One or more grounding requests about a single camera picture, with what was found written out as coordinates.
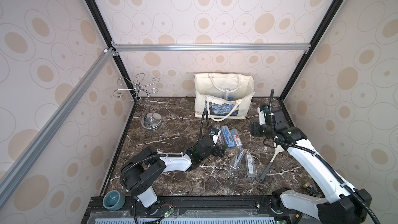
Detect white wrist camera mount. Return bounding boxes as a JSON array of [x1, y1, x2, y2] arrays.
[[211, 125, 221, 145]]

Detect red label clear case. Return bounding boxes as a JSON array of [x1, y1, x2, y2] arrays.
[[230, 129, 243, 147]]

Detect blue compass clear case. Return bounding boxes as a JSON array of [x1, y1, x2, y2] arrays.
[[221, 125, 235, 148]]

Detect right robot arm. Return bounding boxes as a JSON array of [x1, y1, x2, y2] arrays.
[[251, 94, 380, 224]]

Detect silver aluminium crossbar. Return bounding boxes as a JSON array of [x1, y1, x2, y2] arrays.
[[115, 43, 311, 52]]

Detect silver aluminium left rail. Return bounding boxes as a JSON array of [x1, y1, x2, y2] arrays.
[[1, 47, 115, 207]]

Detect cream canvas tote bag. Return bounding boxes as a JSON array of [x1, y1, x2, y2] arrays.
[[194, 73, 255, 122]]

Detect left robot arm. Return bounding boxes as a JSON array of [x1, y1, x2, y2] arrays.
[[119, 110, 228, 208]]

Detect chrome wire cup rack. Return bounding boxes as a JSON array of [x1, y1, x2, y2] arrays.
[[113, 73, 163, 131]]

